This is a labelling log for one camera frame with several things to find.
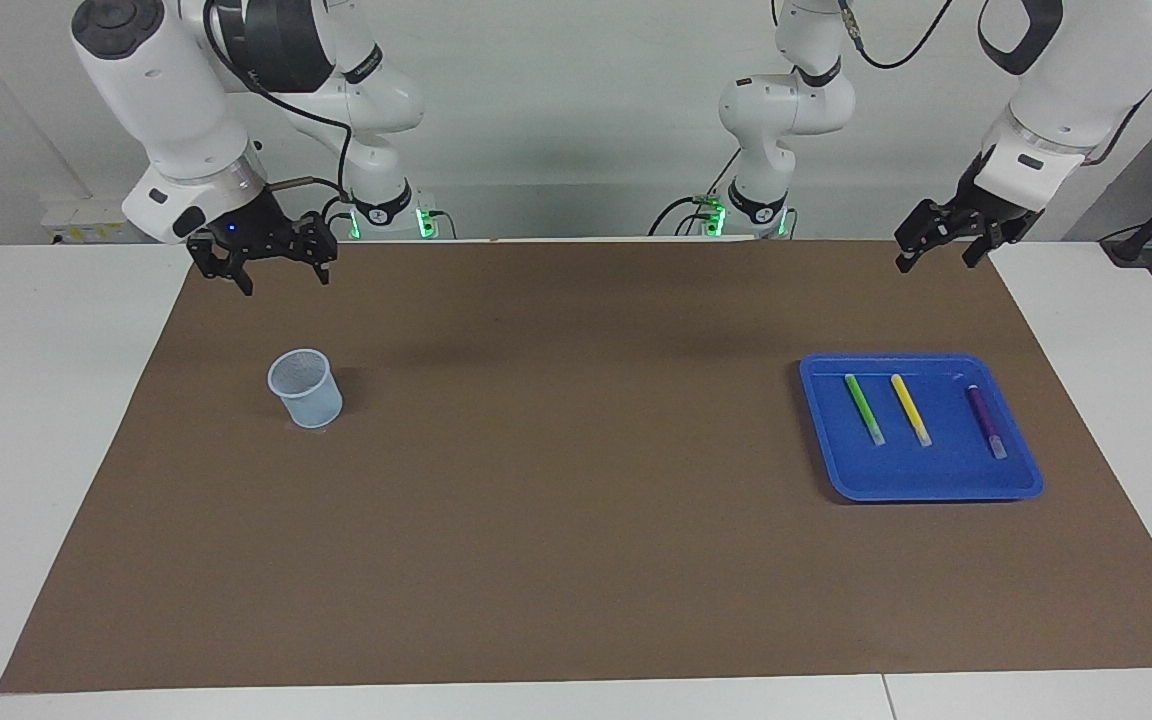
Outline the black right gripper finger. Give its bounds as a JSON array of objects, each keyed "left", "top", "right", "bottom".
[
  {"left": 186, "top": 225, "right": 255, "bottom": 297},
  {"left": 294, "top": 212, "right": 339, "bottom": 286}
]

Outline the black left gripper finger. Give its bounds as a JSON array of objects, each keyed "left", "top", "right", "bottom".
[
  {"left": 894, "top": 200, "right": 967, "bottom": 273},
  {"left": 964, "top": 220, "right": 1019, "bottom": 269}
]

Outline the purple pen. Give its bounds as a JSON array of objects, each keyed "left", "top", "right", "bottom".
[{"left": 966, "top": 384, "right": 1008, "bottom": 460}]

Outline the yellow pen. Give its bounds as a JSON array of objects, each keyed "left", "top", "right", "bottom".
[{"left": 890, "top": 374, "right": 933, "bottom": 448}]

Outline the green pen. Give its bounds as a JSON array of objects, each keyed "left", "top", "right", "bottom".
[{"left": 844, "top": 374, "right": 886, "bottom": 447}]

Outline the white power strip box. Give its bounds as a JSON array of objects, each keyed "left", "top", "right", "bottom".
[{"left": 41, "top": 197, "right": 142, "bottom": 244}]

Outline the translucent plastic cup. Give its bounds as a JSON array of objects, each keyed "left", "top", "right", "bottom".
[{"left": 267, "top": 349, "right": 344, "bottom": 430}]

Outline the blue plastic tray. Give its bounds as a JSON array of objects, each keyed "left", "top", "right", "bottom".
[{"left": 799, "top": 353, "right": 1045, "bottom": 503}]

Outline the brown table mat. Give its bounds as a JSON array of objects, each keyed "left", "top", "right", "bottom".
[{"left": 0, "top": 240, "right": 1152, "bottom": 694}]

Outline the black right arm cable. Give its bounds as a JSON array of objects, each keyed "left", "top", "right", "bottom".
[{"left": 201, "top": 0, "right": 353, "bottom": 201}]

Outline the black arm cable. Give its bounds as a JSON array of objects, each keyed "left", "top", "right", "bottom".
[
  {"left": 839, "top": 0, "right": 959, "bottom": 71},
  {"left": 201, "top": 0, "right": 353, "bottom": 201}
]

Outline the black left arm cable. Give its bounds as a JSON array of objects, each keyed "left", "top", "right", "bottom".
[{"left": 839, "top": 0, "right": 959, "bottom": 71}]

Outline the black left base cable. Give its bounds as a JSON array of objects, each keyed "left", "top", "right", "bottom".
[{"left": 648, "top": 148, "right": 742, "bottom": 237}]

